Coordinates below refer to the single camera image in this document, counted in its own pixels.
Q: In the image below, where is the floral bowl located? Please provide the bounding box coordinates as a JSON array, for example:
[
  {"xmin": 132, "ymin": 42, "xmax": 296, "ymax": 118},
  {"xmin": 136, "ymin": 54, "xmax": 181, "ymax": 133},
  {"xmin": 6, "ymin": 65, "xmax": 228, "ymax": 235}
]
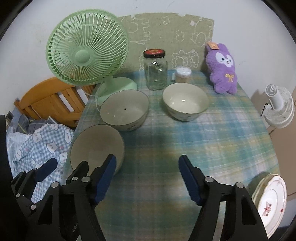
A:
[
  {"xmin": 70, "ymin": 125, "xmax": 125, "ymax": 174},
  {"xmin": 162, "ymin": 83, "xmax": 210, "ymax": 121},
  {"xmin": 100, "ymin": 90, "xmax": 149, "ymax": 132}
]

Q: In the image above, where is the white red pattern plate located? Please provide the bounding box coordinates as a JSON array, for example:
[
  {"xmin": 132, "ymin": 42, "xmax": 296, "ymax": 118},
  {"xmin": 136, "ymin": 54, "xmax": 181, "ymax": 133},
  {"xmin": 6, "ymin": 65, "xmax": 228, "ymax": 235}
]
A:
[{"xmin": 257, "ymin": 175, "xmax": 287, "ymax": 238}]

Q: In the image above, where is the blue checkered blanket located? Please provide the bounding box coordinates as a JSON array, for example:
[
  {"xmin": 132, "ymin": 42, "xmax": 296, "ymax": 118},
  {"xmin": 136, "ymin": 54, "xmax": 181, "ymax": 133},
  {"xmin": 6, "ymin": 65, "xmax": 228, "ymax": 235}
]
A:
[{"xmin": 6, "ymin": 124, "xmax": 74, "ymax": 203}]

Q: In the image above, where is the grey striped pillow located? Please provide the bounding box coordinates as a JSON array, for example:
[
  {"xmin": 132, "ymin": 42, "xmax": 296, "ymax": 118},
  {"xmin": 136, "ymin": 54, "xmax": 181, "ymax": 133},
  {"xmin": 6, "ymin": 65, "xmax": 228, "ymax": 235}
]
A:
[{"xmin": 15, "ymin": 114, "xmax": 49, "ymax": 135}]

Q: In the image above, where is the plaid tablecloth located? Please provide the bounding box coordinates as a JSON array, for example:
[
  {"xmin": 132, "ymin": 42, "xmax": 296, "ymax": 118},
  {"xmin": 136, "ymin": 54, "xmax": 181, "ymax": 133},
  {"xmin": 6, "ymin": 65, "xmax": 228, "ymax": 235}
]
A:
[{"xmin": 62, "ymin": 69, "xmax": 282, "ymax": 241}]

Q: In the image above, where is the wooden bed headboard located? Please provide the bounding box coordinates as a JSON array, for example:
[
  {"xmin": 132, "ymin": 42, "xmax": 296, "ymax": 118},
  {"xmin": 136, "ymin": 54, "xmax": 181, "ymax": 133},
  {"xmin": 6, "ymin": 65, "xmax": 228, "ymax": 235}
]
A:
[{"xmin": 14, "ymin": 77, "xmax": 87, "ymax": 128}]

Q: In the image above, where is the white standing fan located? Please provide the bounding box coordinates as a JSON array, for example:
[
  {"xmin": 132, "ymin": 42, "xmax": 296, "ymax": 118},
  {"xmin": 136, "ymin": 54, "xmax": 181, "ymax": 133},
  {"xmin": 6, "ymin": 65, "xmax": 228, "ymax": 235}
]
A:
[{"xmin": 262, "ymin": 84, "xmax": 295, "ymax": 128}]

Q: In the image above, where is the green desk fan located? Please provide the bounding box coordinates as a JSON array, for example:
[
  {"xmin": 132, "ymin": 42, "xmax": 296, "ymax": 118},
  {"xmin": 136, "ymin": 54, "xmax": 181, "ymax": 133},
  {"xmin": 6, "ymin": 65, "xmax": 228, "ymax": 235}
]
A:
[{"xmin": 46, "ymin": 9, "xmax": 137, "ymax": 106}]

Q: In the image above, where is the glass jar black lid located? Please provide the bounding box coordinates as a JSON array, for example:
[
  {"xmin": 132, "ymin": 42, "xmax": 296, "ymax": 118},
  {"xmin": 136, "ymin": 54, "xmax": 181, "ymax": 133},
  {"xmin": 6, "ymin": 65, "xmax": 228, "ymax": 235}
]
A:
[{"xmin": 143, "ymin": 49, "xmax": 168, "ymax": 90}]

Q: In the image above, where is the cotton swab container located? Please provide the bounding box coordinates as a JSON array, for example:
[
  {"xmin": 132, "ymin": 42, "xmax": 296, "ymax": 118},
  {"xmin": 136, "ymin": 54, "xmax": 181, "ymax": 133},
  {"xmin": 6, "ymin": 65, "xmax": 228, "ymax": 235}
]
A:
[{"xmin": 176, "ymin": 66, "xmax": 192, "ymax": 83}]

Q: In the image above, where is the purple plush bunny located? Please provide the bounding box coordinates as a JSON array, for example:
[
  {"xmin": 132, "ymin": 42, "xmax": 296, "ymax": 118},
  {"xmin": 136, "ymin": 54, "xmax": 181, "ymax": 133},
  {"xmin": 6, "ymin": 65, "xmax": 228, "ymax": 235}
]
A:
[{"xmin": 205, "ymin": 42, "xmax": 237, "ymax": 95}]

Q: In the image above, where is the wall power socket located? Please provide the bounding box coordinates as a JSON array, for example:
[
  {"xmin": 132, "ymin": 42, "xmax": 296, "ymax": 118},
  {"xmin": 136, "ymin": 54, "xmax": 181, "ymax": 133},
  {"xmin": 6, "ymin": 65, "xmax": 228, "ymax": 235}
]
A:
[{"xmin": 6, "ymin": 111, "xmax": 14, "ymax": 123}]

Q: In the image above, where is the green cartoon wall mat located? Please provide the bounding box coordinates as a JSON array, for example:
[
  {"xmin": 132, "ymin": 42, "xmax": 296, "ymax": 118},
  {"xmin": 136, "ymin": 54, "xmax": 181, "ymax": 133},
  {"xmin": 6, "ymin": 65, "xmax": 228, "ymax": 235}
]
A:
[{"xmin": 119, "ymin": 13, "xmax": 214, "ymax": 73}]

